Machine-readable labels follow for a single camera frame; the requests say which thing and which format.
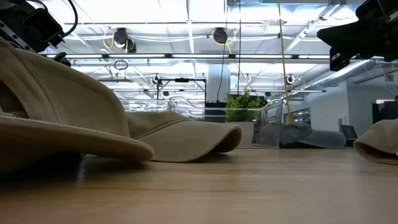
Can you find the long ceiling light bar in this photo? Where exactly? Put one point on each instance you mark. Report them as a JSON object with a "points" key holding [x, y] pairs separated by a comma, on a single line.
{"points": [[199, 56]]}

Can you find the silver ventilation duct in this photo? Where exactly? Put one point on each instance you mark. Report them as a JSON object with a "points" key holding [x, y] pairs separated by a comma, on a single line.
{"points": [[342, 73]]}

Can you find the beige baseball cap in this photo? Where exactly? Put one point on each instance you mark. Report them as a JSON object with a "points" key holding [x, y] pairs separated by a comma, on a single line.
{"points": [[379, 140], [46, 93], [180, 140]]}

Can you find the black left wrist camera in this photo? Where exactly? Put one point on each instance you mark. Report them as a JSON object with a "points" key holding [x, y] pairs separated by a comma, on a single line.
{"points": [[43, 26]]}

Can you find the black metal frame rig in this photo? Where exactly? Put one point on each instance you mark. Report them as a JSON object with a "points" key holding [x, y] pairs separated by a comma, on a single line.
{"points": [[182, 80]]}

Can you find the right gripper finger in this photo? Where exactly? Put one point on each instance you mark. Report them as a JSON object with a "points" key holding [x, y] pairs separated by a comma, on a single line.
{"points": [[339, 60], [357, 35]]}

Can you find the black office chair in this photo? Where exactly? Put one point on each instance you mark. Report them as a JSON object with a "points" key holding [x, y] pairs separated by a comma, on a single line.
{"points": [[349, 132]]}

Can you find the black monitor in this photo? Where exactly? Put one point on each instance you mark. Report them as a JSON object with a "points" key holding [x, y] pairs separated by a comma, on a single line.
{"points": [[388, 110]]}

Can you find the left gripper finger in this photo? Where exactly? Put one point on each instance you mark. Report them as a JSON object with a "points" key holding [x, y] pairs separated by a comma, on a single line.
{"points": [[62, 59]]}

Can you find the grey baseball cap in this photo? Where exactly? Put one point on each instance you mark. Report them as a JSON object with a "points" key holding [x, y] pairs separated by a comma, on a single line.
{"points": [[311, 138]]}

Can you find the small black ceiling reel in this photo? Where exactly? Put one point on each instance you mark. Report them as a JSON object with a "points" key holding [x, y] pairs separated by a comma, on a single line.
{"points": [[156, 79], [290, 79]]}

